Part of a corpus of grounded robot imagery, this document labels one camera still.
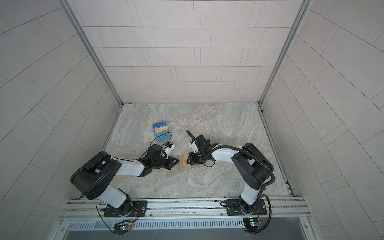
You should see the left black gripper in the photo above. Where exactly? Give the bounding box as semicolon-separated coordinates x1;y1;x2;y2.
151;155;181;171

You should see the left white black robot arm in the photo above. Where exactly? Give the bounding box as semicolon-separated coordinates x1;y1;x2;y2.
70;145;180;209

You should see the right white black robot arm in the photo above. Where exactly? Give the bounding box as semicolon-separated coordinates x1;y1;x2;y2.
187;131;275;211

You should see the teal card on table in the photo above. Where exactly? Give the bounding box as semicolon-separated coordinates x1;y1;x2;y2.
156;132;173;142

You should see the gold beige card on table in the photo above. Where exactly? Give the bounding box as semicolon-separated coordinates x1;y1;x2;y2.
154;126;169;134

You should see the blue VIP card on table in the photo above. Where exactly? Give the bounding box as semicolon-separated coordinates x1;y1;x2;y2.
153;121;168;131

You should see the white ventilation grille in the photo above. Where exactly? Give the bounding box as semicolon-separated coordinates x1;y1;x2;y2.
68;218;245;231

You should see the left green circuit board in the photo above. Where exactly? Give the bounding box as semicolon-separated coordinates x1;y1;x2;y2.
114;221;133;231

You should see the green circuit board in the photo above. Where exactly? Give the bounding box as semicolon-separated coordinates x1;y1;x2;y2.
243;218;261;233
114;221;133;231

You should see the right green circuit board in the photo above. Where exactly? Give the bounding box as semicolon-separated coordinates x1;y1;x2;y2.
243;218;261;233

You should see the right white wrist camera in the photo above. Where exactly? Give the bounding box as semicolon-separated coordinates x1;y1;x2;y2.
189;142;199;153

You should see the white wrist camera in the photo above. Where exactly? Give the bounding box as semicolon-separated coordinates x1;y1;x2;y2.
164;142;175;159
189;142;199;153

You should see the right black corrugated cable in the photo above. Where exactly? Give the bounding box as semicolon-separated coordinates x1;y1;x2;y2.
185;129;276;193

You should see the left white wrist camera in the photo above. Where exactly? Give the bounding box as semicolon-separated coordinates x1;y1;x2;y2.
164;142;175;159

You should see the left black camera cable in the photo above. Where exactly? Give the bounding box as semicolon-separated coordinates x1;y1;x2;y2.
139;131;174;160

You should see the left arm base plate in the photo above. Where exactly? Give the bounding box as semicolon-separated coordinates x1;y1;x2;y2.
101;201;148;218

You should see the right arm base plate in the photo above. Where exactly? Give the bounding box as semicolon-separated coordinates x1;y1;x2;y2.
220;199;268;216

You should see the aluminium mounting rail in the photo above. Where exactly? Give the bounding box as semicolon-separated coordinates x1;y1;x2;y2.
59;196;310;221

